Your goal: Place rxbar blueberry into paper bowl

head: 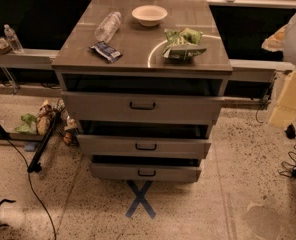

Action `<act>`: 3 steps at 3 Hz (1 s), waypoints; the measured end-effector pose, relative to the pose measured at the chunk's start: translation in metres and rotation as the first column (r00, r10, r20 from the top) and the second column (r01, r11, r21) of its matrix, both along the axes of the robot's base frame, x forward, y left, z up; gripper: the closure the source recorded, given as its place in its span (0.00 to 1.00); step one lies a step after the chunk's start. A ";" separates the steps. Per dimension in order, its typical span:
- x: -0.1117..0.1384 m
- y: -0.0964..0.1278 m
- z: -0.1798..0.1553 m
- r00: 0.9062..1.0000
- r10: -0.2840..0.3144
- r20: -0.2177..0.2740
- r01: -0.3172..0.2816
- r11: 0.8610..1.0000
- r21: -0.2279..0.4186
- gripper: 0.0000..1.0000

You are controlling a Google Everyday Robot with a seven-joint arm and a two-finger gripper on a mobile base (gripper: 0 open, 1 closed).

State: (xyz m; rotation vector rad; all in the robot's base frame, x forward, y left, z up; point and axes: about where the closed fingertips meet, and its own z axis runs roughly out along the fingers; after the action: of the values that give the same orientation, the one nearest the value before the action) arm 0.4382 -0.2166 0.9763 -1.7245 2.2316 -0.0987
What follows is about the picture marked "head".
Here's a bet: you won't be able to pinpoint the blue rxbar blueberry wrapper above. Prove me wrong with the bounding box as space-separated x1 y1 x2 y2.
90 41 123 63

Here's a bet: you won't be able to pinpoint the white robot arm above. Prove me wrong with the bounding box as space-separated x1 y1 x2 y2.
262 13 296 128

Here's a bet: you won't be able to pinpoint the white paper bowl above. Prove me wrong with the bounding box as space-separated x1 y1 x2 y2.
132 5 168 27

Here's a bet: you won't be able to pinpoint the black power adapter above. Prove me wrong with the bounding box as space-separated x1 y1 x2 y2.
285 124 296 139

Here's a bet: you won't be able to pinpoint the green chip bag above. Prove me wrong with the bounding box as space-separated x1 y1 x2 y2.
162 28 206 61

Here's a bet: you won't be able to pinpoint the grey drawer cabinet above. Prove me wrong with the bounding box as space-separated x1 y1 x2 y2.
51 0 234 184

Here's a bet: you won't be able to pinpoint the blue tape cross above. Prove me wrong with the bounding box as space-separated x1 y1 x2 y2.
126 180 156 219

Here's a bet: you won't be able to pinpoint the clear plastic water bottle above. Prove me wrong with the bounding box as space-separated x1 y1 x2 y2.
95 11 122 43

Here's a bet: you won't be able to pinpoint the middle grey drawer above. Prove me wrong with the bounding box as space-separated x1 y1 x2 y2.
77 135 211 160

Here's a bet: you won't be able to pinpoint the grey drawer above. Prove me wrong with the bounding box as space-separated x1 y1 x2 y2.
62 91 222 124
90 163 201 182
77 135 211 160

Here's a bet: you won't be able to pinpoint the top grey drawer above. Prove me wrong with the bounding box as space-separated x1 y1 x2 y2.
62 91 222 124

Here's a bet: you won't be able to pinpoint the bottom grey drawer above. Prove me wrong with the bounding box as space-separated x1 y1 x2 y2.
90 163 201 182

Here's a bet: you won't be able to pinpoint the snack packets beside cabinet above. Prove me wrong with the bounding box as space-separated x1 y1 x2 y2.
54 99 79 146

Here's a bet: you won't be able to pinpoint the brown snack bag on floor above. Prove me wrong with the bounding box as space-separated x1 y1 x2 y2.
37 100 54 136

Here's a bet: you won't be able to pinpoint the green bag on floor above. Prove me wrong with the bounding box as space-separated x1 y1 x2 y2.
15 113 37 134

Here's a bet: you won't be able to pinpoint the small upright water bottle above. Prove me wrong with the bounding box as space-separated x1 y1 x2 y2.
4 24 24 53

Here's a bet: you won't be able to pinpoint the black floor cable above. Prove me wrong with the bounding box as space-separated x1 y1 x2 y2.
4 137 58 240

